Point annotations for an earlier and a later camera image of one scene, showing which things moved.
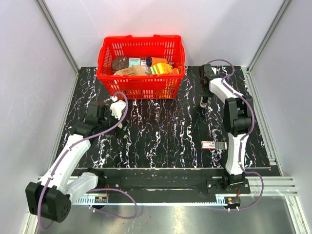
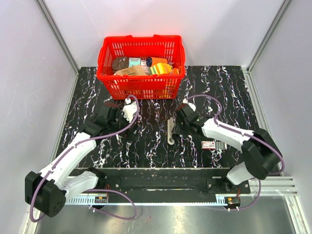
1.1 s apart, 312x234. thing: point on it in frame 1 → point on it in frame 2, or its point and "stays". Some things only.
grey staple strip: [221, 145] stays
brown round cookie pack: [120, 63] stays
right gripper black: [202, 93] → [177, 130]
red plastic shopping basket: [141, 87] stays
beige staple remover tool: [204, 100] → [170, 123]
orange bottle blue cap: [151, 61] stays
